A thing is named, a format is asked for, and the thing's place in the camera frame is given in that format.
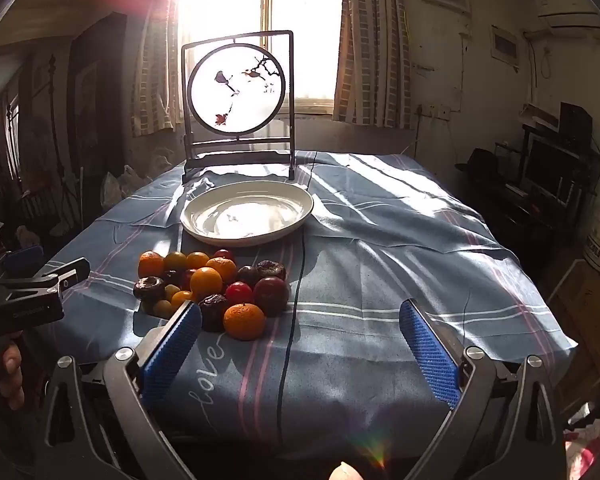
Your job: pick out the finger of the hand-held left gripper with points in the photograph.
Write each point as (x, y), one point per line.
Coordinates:
(25, 256)
(60, 275)

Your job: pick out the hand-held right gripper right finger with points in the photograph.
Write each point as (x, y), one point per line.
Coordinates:
(427, 355)

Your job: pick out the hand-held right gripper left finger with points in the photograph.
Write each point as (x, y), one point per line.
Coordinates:
(172, 355)

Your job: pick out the small yellow-green fruit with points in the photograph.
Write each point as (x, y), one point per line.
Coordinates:
(162, 308)
(171, 291)

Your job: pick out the dark wrinkled passion fruit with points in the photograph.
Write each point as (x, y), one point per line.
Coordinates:
(147, 288)
(214, 312)
(271, 270)

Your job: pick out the large orange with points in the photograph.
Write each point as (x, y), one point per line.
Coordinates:
(206, 284)

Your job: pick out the tangerine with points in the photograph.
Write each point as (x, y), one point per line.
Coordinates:
(151, 264)
(223, 270)
(244, 321)

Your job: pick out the small orange citrus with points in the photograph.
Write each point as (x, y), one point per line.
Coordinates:
(197, 260)
(181, 298)

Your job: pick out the red plum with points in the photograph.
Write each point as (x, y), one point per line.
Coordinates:
(187, 279)
(271, 296)

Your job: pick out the white plate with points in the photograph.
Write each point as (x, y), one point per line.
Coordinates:
(247, 215)

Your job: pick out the person's left hand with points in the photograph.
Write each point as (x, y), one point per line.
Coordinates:
(11, 370)

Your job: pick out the person's right hand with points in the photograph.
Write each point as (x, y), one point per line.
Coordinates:
(348, 471)

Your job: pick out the dark purple plum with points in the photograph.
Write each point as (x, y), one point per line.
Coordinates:
(248, 275)
(171, 276)

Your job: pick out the blue striped tablecloth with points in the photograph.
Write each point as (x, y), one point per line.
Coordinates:
(380, 285)

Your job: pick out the clear plastic bag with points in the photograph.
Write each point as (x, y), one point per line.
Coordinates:
(125, 182)

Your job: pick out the dark tall cabinet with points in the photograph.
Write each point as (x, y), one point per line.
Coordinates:
(97, 95)

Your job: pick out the pink floral cloth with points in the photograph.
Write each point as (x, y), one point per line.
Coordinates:
(587, 445)

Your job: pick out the black hat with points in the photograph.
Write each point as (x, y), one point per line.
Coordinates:
(480, 162)

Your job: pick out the checked curtain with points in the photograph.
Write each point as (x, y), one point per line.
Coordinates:
(155, 85)
(375, 60)

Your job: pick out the round decorative table screen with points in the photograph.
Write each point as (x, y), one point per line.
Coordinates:
(235, 85)

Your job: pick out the window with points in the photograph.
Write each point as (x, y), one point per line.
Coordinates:
(305, 35)

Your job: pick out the white air conditioner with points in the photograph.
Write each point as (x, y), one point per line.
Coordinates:
(570, 7)

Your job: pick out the white wall socket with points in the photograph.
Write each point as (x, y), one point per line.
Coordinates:
(434, 111)

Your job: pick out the wall electrical box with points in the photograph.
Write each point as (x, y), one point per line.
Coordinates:
(504, 45)

